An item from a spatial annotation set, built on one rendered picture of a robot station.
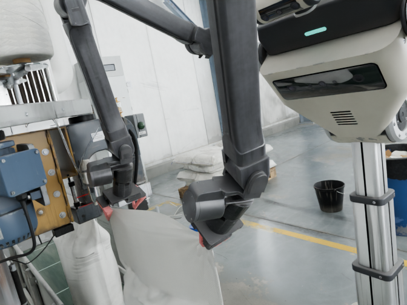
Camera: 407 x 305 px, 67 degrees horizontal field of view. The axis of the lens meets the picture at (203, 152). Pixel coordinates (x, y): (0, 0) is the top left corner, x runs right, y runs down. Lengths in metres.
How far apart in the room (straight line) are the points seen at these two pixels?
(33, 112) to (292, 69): 0.70
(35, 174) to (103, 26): 5.13
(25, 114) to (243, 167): 0.61
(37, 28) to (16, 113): 0.22
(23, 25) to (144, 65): 5.18
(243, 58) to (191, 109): 6.10
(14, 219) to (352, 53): 0.88
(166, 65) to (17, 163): 5.62
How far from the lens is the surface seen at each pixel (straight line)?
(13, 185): 0.80
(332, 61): 0.83
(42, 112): 0.97
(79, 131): 1.11
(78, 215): 1.13
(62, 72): 4.34
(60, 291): 2.17
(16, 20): 0.91
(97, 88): 0.86
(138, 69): 5.96
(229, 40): 0.42
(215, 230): 0.64
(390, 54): 0.80
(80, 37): 0.85
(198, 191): 0.53
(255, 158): 0.52
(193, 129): 6.53
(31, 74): 3.92
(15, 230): 0.89
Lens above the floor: 1.36
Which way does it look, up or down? 10 degrees down
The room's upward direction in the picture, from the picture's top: 10 degrees counter-clockwise
